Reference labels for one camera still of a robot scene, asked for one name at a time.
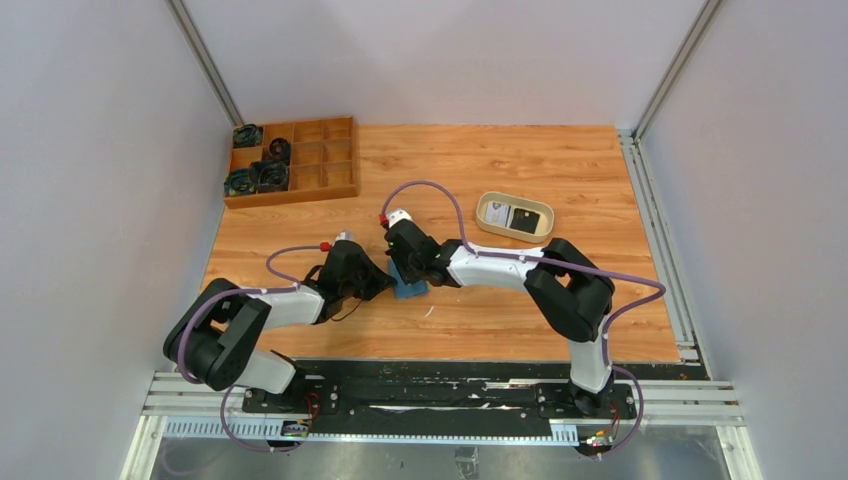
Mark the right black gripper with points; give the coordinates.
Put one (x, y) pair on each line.
(409, 255)

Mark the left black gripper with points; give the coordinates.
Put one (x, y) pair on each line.
(365, 276)

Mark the blue card holder wallet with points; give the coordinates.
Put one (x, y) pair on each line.
(403, 290)

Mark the black card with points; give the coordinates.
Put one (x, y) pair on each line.
(525, 221)

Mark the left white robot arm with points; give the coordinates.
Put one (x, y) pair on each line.
(215, 341)

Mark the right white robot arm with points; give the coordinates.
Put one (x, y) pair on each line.
(575, 303)

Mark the white printed card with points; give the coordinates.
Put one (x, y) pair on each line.
(498, 213)

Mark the cream oval tray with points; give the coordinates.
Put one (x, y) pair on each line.
(545, 225)

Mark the wooden compartment organizer box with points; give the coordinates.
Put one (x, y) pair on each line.
(324, 161)

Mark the large black coiled item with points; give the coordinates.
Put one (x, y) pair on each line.
(269, 176)

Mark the black coiled item middle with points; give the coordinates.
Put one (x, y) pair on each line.
(279, 150)

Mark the black coiled item bottom-left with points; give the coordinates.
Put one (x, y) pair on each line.
(239, 183)

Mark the black coiled item top-left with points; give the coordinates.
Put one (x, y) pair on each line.
(247, 136)

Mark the black mounting base rail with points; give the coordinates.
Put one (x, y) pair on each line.
(418, 408)

